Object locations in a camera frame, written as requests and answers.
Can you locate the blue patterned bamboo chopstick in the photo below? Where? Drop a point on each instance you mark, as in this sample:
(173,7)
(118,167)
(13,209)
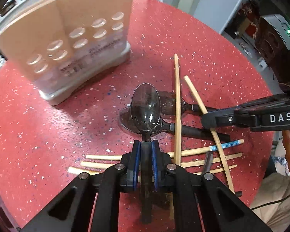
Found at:
(184,153)

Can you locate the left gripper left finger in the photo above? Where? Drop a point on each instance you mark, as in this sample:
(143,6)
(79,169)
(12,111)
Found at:
(131,160)

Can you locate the dark translucent spoon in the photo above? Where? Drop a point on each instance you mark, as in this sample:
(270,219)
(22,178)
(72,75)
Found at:
(187,131)
(168,105)
(146,113)

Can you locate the beige utensil holder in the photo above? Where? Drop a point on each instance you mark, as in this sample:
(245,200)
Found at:
(60,44)

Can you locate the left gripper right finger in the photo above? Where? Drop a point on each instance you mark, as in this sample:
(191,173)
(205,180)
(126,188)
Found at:
(159,162)

